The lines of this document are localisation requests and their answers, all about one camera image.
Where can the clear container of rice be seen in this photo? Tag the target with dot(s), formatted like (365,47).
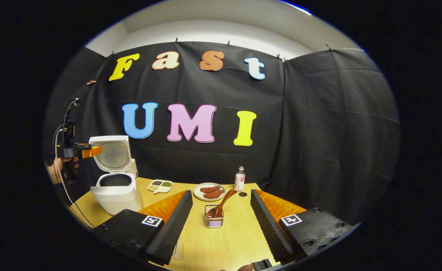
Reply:
(177,249)

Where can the white rice cooker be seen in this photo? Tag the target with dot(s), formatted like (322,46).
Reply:
(117,195)

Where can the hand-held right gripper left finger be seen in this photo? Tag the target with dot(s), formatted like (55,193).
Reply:
(173,229)

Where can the brown wooden spoon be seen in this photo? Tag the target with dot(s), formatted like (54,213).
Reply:
(226,197)

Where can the white round plate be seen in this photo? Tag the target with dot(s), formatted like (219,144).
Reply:
(198,194)

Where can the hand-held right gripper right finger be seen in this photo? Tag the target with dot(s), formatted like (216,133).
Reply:
(268,229)

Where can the white divided dish of beans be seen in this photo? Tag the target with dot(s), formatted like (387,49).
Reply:
(160,185)

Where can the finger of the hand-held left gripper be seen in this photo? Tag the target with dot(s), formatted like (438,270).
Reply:
(91,151)

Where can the small bottle with pink label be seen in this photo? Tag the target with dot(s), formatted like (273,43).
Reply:
(239,180)

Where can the red-brown sausage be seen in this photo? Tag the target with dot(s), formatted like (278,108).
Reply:
(214,194)
(209,189)

